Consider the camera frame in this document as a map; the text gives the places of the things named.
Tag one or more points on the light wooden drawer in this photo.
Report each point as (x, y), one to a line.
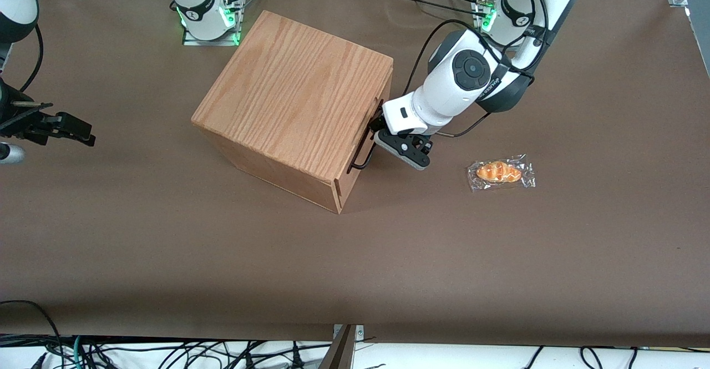
(345, 183)

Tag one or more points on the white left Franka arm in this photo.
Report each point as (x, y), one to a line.
(449, 94)

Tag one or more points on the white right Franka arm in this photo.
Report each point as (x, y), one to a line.
(197, 3)

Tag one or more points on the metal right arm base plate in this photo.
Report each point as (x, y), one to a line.
(194, 41)

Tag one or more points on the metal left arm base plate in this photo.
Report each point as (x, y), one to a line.
(483, 22)

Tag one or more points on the metal table edge bracket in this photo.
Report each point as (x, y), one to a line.
(343, 352)

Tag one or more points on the plastic wrapped bread roll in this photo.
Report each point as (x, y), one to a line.
(499, 172)

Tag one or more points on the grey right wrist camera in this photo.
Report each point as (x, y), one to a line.
(10, 153)

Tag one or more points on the light wooden drawer cabinet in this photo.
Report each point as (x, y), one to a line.
(288, 91)

